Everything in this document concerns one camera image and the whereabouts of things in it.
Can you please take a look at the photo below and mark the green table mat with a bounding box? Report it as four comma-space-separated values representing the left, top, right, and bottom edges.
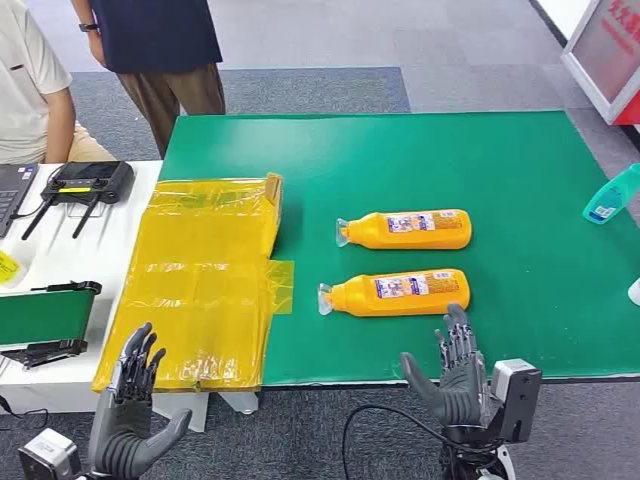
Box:
158, 110, 640, 388

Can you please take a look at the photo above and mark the standing person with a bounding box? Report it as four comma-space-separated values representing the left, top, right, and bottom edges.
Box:
69, 0, 227, 159

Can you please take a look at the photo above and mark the black remote controller with antennas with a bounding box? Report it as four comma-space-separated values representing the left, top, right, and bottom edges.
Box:
20, 160, 135, 241

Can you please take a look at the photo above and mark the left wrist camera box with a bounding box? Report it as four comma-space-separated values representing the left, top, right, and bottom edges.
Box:
18, 428, 82, 480

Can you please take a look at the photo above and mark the yellow plastic wrapped box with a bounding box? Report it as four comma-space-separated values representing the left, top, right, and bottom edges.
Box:
91, 172, 295, 393

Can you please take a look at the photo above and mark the teal plastic bottle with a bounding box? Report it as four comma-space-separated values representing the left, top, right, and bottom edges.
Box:
582, 162, 640, 226

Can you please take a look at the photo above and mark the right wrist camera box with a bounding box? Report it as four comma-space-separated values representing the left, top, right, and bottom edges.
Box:
490, 358, 543, 444

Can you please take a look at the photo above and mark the yellow sticker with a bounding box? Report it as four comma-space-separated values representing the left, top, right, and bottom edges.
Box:
0, 250, 22, 287

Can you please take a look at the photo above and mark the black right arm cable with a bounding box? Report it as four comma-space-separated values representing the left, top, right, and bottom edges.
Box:
342, 404, 451, 480

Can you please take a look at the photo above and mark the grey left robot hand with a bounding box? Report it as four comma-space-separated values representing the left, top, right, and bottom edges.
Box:
88, 322, 193, 480

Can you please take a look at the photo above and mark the black floor cable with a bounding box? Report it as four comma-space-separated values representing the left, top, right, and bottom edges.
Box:
0, 395, 50, 432

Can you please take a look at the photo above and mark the white table foot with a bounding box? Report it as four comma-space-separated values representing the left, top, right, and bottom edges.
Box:
217, 392, 260, 417
151, 393, 210, 433

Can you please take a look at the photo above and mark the seated person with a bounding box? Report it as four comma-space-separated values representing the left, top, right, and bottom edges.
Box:
0, 0, 117, 166

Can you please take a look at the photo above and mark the dark laptop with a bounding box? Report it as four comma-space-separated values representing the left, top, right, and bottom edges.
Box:
0, 163, 39, 240

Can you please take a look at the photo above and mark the small green belt conveyor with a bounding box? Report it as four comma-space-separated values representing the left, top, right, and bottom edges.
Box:
0, 280, 103, 370

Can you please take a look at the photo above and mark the white framed red sign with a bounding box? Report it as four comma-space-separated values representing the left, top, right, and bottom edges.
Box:
561, 0, 640, 126

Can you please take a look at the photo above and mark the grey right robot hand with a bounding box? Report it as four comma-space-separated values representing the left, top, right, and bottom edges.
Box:
399, 303, 494, 429

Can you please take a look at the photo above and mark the orange bottle with clear cap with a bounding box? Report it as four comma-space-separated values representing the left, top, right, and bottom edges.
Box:
317, 268, 472, 318
335, 209, 473, 252

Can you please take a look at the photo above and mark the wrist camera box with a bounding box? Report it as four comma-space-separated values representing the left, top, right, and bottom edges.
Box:
18, 428, 82, 480
490, 358, 543, 444

